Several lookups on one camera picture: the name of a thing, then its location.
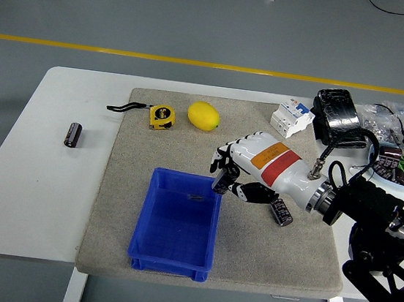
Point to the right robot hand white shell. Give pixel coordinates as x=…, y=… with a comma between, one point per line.
x=278, y=164

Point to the black cylindrical battery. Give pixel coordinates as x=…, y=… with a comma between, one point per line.
x=72, y=135
x=282, y=213
x=221, y=183

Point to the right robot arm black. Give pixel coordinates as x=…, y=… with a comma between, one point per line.
x=369, y=201

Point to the blue plastic box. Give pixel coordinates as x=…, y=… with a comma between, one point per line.
x=176, y=236

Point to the white circuit breaker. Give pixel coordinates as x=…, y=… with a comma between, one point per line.
x=290, y=119

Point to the black wrapped device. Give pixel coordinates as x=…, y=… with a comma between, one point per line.
x=339, y=114

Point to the yellow lemon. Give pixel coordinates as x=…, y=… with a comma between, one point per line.
x=203, y=116

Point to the grey-brown mat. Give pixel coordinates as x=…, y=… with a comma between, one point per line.
x=240, y=259

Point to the clear bag of nuts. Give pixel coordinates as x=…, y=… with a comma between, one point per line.
x=377, y=122

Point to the large brown capacitor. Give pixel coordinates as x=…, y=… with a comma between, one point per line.
x=390, y=152

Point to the yellow tape measure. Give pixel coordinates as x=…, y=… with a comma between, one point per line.
x=162, y=117

